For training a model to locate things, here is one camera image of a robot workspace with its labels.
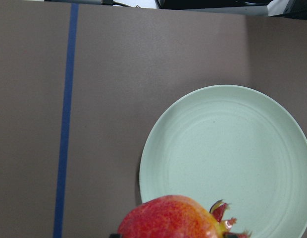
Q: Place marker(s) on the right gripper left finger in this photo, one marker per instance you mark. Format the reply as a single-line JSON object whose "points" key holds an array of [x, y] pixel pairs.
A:
{"points": [[115, 236]]}

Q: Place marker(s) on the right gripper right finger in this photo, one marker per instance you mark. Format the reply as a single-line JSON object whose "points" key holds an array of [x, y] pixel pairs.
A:
{"points": [[231, 235]]}

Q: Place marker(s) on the red-orange pomegranate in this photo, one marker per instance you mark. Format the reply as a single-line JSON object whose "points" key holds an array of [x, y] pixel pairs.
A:
{"points": [[177, 216]]}

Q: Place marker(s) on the green plate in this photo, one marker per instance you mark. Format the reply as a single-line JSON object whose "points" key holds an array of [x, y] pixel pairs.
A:
{"points": [[235, 144]]}

